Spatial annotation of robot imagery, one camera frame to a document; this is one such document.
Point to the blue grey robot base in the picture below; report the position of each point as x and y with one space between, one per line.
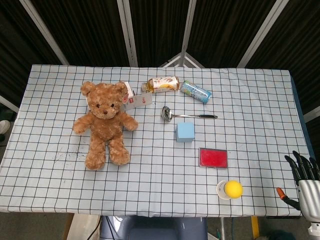
152 228

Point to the blue checked tablecloth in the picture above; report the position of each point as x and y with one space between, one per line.
160 175

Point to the white paper cup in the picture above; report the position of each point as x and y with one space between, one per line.
221 190

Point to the white red paper carton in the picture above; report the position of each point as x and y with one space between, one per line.
140 101

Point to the tea bottle with printed label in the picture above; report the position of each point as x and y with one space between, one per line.
163 84

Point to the light blue drink can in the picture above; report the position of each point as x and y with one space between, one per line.
196 91

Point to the yellow ball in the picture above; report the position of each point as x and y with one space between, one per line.
234 189

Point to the brown plush teddy bear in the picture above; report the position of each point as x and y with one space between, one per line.
103 120

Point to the white shoe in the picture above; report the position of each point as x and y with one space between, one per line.
3 126

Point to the white triangular partition foot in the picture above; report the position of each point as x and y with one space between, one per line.
183 60

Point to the yellow strip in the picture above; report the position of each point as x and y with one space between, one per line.
254 226

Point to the light blue foam cube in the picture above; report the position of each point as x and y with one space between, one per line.
185 132

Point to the red ink pad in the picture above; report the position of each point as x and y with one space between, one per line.
213 158

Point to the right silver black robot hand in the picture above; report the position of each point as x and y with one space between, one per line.
310 195

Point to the white partition frame post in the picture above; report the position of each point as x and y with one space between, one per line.
43 31
261 32
187 27
128 32

